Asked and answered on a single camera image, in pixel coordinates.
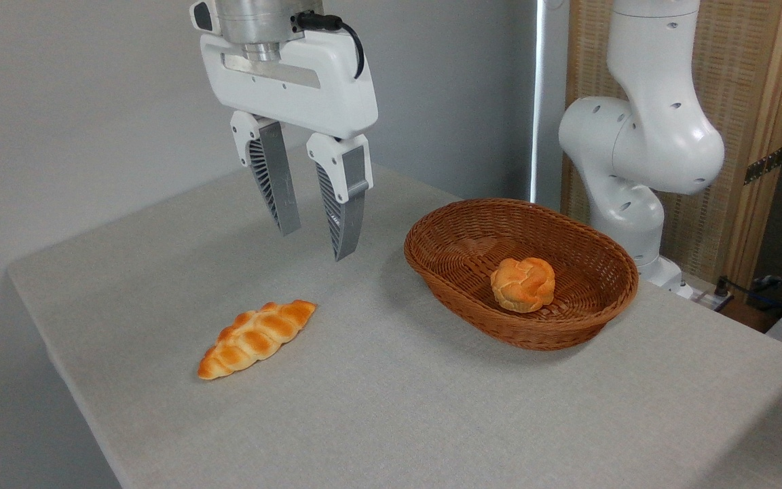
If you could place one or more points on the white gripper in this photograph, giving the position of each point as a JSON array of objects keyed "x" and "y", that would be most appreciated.
[{"x": 296, "y": 88}]

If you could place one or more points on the round knotted bread roll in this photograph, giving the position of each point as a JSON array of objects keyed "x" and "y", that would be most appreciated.
[{"x": 522, "y": 285}]

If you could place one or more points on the long braided bread loaf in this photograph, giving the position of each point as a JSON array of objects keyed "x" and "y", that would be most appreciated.
[{"x": 255, "y": 338}]

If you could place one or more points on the grey tablecloth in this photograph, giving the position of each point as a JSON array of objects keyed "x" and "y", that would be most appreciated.
[{"x": 432, "y": 407}]

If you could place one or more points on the brown wicker basket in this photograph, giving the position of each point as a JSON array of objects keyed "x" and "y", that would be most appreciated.
[{"x": 567, "y": 319}]

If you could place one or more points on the white power strip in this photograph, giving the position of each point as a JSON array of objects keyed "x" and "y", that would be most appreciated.
[{"x": 706, "y": 299}]

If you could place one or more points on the wooden rattan folding screen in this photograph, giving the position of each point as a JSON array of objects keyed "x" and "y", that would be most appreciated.
[{"x": 744, "y": 68}]

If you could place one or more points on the metal screen hinge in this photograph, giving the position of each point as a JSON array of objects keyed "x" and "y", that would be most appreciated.
[{"x": 764, "y": 165}]

